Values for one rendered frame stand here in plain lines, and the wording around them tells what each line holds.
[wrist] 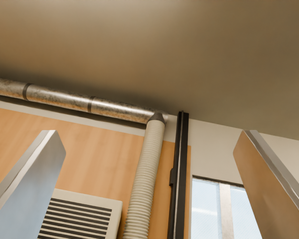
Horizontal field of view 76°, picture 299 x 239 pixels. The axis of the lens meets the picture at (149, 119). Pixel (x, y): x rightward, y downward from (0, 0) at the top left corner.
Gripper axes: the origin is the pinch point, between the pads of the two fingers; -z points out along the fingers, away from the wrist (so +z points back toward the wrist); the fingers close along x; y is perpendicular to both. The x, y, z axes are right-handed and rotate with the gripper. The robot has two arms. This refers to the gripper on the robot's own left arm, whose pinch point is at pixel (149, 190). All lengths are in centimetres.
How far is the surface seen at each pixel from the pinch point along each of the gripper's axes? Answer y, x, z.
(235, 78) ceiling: -58, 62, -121
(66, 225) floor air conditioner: -98, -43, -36
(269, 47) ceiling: -33, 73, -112
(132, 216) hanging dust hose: -112, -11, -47
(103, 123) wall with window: -104, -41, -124
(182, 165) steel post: -115, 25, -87
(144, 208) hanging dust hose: -111, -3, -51
